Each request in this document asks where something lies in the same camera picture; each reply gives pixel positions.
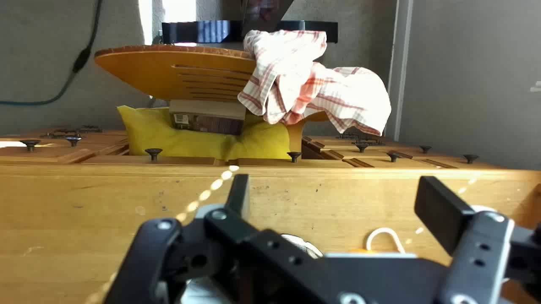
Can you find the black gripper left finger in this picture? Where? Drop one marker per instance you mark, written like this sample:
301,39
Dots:
157,254

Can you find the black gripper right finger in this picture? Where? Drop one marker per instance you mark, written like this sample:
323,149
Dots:
479,254

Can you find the small black desk knob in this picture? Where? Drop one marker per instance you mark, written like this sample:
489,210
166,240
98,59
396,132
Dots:
152,152
360,145
293,156
470,157
73,139
29,144
424,149
394,156

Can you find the yellow cushion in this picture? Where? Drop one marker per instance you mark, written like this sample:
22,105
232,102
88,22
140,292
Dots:
146,132

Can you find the wooden chair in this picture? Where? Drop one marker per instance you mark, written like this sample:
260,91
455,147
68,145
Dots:
162,69

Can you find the black flat panel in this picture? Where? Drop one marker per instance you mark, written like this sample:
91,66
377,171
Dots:
186,31

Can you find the red white checkered cloth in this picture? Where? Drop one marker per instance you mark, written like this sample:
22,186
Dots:
293,73

